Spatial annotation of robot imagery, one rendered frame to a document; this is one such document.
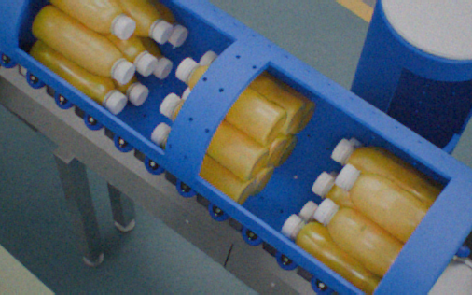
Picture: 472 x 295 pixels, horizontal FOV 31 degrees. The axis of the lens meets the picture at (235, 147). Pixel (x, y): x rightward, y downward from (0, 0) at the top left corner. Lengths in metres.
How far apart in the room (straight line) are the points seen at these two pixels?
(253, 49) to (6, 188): 1.44
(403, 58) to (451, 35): 0.10
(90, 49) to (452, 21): 0.71
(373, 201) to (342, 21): 1.76
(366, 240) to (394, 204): 0.07
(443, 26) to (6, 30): 0.82
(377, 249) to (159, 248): 1.29
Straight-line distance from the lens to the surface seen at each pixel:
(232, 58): 1.36
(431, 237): 1.26
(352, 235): 1.34
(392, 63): 1.76
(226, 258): 1.60
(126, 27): 1.49
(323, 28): 3.00
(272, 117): 1.36
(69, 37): 1.52
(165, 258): 2.53
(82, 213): 2.20
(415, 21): 1.71
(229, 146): 1.39
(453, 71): 1.72
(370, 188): 1.32
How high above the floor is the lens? 2.33
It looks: 60 degrees down
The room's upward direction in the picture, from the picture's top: 6 degrees clockwise
